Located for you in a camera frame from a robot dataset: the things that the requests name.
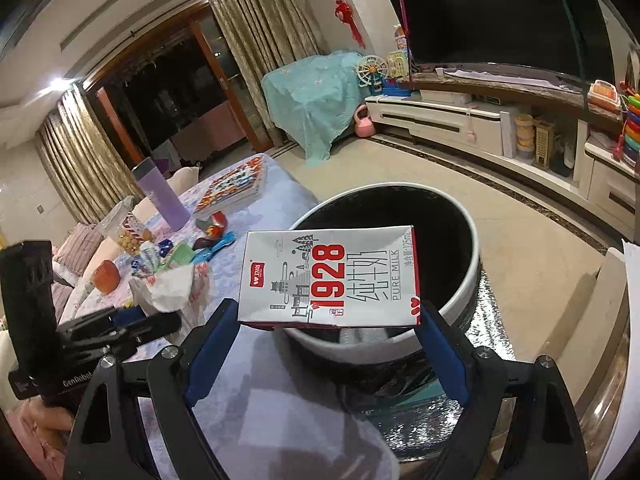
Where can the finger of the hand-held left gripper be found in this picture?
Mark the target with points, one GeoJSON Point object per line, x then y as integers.
{"type": "Point", "coordinates": [127, 316]}
{"type": "Point", "coordinates": [155, 327]}

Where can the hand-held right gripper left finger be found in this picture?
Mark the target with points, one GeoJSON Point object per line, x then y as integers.
{"type": "Point", "coordinates": [210, 355]}

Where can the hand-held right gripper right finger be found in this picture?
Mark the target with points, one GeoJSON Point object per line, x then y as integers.
{"type": "Point", "coordinates": [445, 355]}

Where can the blue plastic packet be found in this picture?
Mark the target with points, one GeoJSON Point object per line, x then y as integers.
{"type": "Point", "coordinates": [215, 248]}

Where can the round white trash bin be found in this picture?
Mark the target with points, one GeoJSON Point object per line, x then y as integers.
{"type": "Point", "coordinates": [450, 245]}

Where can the white red milk carton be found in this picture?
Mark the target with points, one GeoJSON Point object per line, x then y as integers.
{"type": "Point", "coordinates": [330, 280]}

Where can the crumpled white plastic bag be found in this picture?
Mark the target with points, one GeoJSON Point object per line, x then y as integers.
{"type": "Point", "coordinates": [170, 290]}

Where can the orange round object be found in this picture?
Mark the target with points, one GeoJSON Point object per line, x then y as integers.
{"type": "Point", "coordinates": [106, 276]}

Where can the blue snack packet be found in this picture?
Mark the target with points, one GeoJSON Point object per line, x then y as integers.
{"type": "Point", "coordinates": [145, 261]}

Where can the silver foil mat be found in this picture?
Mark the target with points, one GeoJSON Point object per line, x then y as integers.
{"type": "Point", "coordinates": [495, 310]}

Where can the pink striped cushion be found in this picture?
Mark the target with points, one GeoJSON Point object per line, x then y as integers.
{"type": "Point", "coordinates": [80, 247]}

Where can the green snack packet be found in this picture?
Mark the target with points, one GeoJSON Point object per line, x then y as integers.
{"type": "Point", "coordinates": [179, 255]}

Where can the clear snack jar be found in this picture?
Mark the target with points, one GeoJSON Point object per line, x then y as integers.
{"type": "Point", "coordinates": [131, 232]}

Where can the red snack wrapper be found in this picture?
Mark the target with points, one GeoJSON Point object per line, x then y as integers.
{"type": "Point", "coordinates": [215, 225]}

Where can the purple water bottle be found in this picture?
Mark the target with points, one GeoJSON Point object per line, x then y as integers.
{"type": "Point", "coordinates": [162, 195]}

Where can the beige patterned curtain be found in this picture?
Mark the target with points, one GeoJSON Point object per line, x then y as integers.
{"type": "Point", "coordinates": [270, 20]}
{"type": "Point", "coordinates": [80, 160]}

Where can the children's picture book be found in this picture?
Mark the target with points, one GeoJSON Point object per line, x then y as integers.
{"type": "Point", "coordinates": [232, 185]}

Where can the stacked yellow containers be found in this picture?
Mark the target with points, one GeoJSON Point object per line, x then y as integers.
{"type": "Point", "coordinates": [524, 137]}

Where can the white television cabinet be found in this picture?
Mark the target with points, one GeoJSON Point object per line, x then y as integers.
{"type": "Point", "coordinates": [450, 122]}

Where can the wooden lattice box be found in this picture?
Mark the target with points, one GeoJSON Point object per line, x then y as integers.
{"type": "Point", "coordinates": [544, 142]}

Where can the glass sliding door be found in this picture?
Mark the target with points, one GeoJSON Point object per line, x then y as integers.
{"type": "Point", "coordinates": [170, 85]}

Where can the pink kettlebell toy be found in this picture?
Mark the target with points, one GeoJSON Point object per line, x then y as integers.
{"type": "Point", "coordinates": [365, 122]}

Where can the teal dust cover cloth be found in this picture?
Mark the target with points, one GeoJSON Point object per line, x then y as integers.
{"type": "Point", "coordinates": [310, 95]}

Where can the ferris wheel toy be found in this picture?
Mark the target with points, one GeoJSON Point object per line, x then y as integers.
{"type": "Point", "coordinates": [372, 72]}

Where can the toy cash register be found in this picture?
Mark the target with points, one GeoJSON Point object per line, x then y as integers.
{"type": "Point", "coordinates": [604, 95]}

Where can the black television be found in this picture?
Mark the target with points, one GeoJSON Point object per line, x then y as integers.
{"type": "Point", "coordinates": [500, 10]}

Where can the red hanging decoration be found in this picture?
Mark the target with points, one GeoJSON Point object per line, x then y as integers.
{"type": "Point", "coordinates": [342, 10]}

